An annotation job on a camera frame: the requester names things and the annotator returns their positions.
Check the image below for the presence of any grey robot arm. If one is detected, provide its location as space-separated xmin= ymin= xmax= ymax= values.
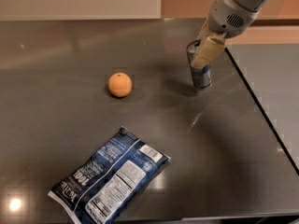
xmin=192 ymin=0 xmax=268 ymax=69

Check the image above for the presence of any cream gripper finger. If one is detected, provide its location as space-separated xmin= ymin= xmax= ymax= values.
xmin=191 ymin=36 xmax=225 ymax=69
xmin=196 ymin=20 xmax=211 ymax=43

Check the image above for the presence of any silver blue redbull can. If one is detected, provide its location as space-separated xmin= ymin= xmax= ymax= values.
xmin=186 ymin=40 xmax=211 ymax=90

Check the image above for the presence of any blue snack bag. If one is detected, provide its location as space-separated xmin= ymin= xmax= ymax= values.
xmin=49 ymin=127 xmax=169 ymax=224

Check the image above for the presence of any grey side table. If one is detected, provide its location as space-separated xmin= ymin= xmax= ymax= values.
xmin=228 ymin=44 xmax=299 ymax=170

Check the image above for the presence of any orange fruit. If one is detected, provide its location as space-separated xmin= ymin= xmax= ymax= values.
xmin=108 ymin=73 xmax=132 ymax=98

